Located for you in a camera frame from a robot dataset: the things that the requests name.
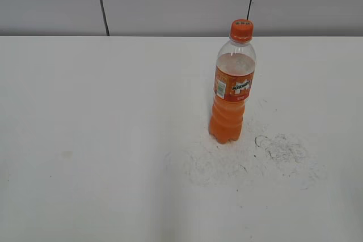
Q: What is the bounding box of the orange bottle cap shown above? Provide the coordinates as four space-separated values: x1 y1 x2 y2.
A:
230 19 254 43

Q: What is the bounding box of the orange Mirinda soda bottle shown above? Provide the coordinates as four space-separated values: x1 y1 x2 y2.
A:
208 36 258 145

